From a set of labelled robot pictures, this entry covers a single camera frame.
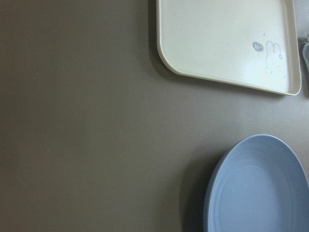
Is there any blue plate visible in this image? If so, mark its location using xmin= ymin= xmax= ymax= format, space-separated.
xmin=203 ymin=134 xmax=309 ymax=232

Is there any grey folded cloth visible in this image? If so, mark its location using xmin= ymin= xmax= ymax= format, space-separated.
xmin=300 ymin=36 xmax=309 ymax=71

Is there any cream rectangular tray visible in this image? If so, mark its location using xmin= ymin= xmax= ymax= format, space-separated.
xmin=156 ymin=0 xmax=302 ymax=96

